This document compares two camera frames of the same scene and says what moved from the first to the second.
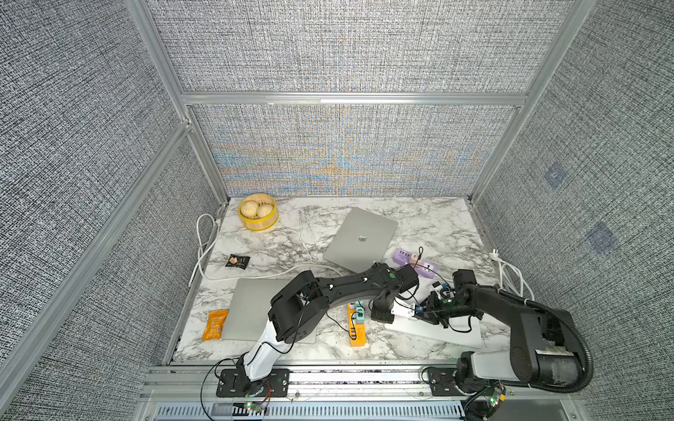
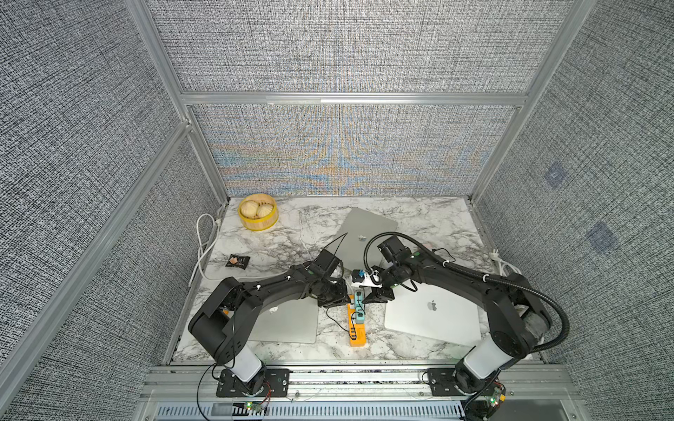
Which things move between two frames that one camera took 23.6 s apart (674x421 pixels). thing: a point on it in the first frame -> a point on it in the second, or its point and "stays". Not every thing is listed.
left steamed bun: x=249 y=209 stays
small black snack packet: x=238 y=261 stays
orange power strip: x=356 y=331 stays
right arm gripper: x=429 y=310 -> x=377 y=295
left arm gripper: x=387 y=318 -> x=341 y=297
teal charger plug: x=360 y=311 stays
